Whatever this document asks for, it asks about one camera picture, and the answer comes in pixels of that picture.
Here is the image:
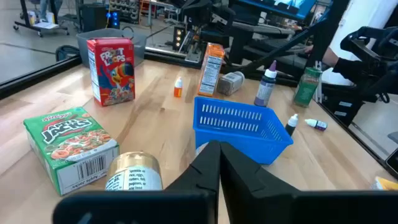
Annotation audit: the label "Apple Jacks cereal box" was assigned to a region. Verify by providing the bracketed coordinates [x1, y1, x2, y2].
[23, 106, 121, 197]

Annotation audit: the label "black computer tower blue lights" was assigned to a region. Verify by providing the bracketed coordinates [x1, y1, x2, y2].
[78, 2, 121, 33]

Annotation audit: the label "laptop with blue screen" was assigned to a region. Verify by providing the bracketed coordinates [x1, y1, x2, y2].
[238, 0, 320, 21]

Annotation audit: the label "orange cereal box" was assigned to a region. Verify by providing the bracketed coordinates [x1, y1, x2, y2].
[197, 42, 226, 98]

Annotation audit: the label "Froot Loops cereal box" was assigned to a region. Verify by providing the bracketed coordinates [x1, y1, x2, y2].
[86, 37, 136, 108]

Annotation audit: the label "clear box of snack boxes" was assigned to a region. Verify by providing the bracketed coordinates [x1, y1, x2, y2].
[76, 27, 147, 68]

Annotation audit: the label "person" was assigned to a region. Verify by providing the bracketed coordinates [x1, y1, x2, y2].
[304, 0, 398, 86]
[39, 0, 65, 21]

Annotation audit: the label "clear pepper spice jar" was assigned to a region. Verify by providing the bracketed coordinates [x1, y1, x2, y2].
[216, 71, 246, 96]

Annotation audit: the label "green-lid spice jar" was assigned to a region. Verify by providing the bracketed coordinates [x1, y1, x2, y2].
[292, 67, 323, 108]

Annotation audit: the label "small parts drawer cabinet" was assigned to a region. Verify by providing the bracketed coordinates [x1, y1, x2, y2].
[109, 0, 140, 24]

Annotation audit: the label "green food colouring dropper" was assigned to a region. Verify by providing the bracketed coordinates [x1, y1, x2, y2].
[284, 113, 299, 137]

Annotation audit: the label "black box yellow lights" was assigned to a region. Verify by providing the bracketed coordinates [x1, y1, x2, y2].
[172, 26, 187, 51]

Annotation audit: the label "orange food colouring dropper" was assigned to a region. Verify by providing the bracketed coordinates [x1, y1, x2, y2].
[173, 76, 183, 98]

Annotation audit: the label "blue plastic basket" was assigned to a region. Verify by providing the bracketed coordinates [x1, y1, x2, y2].
[192, 95, 294, 166]

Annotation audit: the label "black rolling stand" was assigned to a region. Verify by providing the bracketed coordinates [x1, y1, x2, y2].
[12, 0, 70, 38]

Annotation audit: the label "purple food colouring bottle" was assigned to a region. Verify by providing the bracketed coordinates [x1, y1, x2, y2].
[253, 60, 278, 108]

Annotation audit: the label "yellow Corn Pops box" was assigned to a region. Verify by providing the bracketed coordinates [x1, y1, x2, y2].
[369, 175, 398, 191]

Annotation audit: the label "purple food colouring dropper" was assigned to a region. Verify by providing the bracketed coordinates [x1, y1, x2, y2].
[304, 118, 328, 132]

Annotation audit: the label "dark rounded bag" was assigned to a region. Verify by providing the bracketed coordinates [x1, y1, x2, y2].
[55, 44, 81, 62]

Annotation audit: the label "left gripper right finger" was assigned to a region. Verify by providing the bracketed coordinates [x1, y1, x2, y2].
[219, 141, 398, 224]

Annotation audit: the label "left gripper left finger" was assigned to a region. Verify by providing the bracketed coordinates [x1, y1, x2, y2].
[52, 139, 221, 224]

